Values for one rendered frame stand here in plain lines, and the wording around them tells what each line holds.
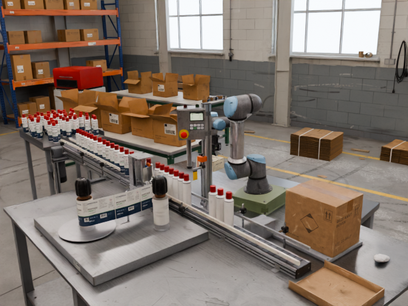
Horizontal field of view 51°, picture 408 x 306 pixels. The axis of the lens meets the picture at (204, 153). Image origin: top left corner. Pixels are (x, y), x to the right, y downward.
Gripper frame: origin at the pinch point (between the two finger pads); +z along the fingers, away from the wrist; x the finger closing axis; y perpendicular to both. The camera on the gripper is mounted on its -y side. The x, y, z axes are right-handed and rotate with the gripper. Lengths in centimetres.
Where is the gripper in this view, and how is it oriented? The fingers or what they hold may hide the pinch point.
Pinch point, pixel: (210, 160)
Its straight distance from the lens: 307.6
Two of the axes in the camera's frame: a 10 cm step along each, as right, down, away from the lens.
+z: 0.1, 9.5, 3.0
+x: 6.6, -2.3, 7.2
